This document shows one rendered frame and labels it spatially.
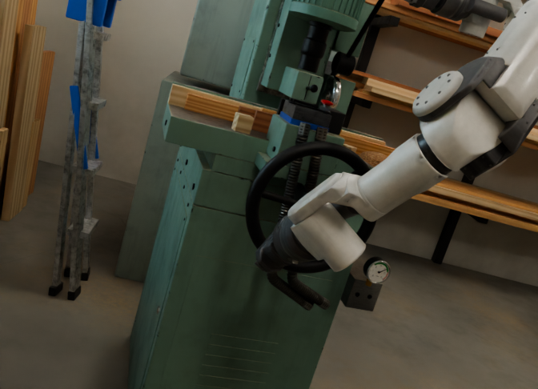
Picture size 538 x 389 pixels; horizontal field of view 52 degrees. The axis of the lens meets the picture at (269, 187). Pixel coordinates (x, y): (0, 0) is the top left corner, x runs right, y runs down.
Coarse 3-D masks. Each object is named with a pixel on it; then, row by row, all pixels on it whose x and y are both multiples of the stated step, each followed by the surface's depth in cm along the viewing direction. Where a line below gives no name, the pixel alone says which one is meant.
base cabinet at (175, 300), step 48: (192, 240) 130; (240, 240) 133; (144, 288) 185; (192, 288) 133; (240, 288) 136; (336, 288) 142; (144, 336) 157; (192, 336) 137; (240, 336) 140; (288, 336) 143; (144, 384) 139; (192, 384) 141; (240, 384) 144; (288, 384) 148
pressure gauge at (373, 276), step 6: (372, 258) 137; (378, 258) 137; (366, 264) 137; (372, 264) 135; (378, 264) 136; (384, 264) 136; (366, 270) 136; (372, 270) 136; (378, 270) 136; (390, 270) 136; (366, 276) 138; (372, 276) 136; (378, 276) 137; (384, 276) 137; (366, 282) 139; (372, 282) 136; (378, 282) 137
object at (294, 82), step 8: (288, 72) 144; (296, 72) 137; (304, 72) 136; (288, 80) 142; (296, 80) 136; (304, 80) 136; (312, 80) 137; (320, 80) 137; (280, 88) 148; (288, 88) 141; (296, 88) 137; (304, 88) 137; (320, 88) 138; (288, 96) 140; (296, 96) 137; (304, 96) 138; (312, 96) 138
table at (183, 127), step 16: (176, 112) 127; (192, 112) 135; (176, 128) 122; (192, 128) 122; (208, 128) 123; (224, 128) 125; (192, 144) 123; (208, 144) 124; (224, 144) 125; (240, 144) 126; (256, 144) 127; (256, 160) 126; (304, 176) 121; (320, 176) 122
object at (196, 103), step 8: (192, 96) 136; (200, 96) 137; (192, 104) 136; (200, 104) 137; (208, 104) 137; (216, 104) 138; (224, 104) 138; (200, 112) 137; (208, 112) 138; (216, 112) 138; (224, 112) 139; (232, 112) 139; (232, 120) 140; (344, 136) 147; (352, 144) 148; (360, 144) 149; (368, 144) 149; (376, 144) 150; (360, 152) 150; (384, 152) 151
